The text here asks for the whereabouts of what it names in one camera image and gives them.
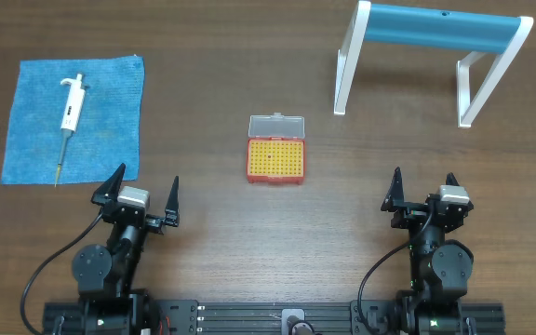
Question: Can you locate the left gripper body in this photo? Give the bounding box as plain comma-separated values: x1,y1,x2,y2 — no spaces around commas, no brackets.
100,199,167,235

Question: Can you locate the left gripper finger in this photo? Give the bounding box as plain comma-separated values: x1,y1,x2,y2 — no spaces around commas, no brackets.
164,175,181,229
90,162,127,207

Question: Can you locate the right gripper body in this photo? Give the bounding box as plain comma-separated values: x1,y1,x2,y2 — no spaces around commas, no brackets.
390,194,476,233

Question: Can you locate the white pipette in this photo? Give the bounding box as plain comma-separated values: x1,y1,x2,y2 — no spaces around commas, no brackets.
53,72,92,189

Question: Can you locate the blue cloth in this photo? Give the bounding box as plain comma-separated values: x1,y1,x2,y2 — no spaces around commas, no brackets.
0,54,147,186

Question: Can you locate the red and yellow tip box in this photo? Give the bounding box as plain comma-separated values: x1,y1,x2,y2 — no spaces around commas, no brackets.
245,111,307,187

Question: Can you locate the white and blue stand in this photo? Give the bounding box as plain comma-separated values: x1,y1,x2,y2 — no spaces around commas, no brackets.
333,0,535,129

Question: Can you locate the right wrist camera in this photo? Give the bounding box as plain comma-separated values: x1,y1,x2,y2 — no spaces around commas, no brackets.
436,184,472,206

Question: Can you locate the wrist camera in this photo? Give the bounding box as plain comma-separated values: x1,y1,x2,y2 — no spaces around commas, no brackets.
436,184,472,206
116,185,152,209

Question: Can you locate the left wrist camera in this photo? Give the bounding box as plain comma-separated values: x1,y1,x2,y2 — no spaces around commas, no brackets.
116,185,152,209

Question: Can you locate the mounting rail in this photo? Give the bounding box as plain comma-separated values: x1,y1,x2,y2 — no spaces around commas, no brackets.
42,299,507,335

